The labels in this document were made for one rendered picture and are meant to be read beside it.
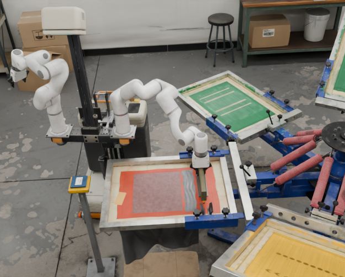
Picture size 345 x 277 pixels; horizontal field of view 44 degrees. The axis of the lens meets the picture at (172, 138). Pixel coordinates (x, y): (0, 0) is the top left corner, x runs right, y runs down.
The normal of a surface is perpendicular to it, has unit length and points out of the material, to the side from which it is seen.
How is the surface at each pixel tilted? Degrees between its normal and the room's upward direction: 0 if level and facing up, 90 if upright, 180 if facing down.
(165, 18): 90
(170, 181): 0
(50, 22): 64
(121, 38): 90
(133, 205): 0
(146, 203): 0
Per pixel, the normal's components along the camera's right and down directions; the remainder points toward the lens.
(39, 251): -0.04, -0.78
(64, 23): -0.08, 0.21
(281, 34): 0.09, 0.60
